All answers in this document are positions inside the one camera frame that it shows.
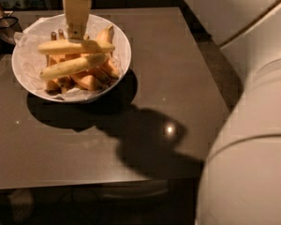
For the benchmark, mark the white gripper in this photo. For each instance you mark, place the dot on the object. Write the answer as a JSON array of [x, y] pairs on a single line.
[[77, 11]]

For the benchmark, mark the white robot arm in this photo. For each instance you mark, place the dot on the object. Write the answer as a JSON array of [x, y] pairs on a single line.
[[241, 180]]

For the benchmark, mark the white bowl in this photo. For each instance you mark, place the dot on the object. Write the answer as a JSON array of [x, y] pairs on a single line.
[[121, 52]]

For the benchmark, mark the white paper liner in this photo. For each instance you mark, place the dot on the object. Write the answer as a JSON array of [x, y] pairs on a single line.
[[29, 60]]

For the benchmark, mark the dark basket at left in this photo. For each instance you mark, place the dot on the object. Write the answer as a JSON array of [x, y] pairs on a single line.
[[9, 26]]

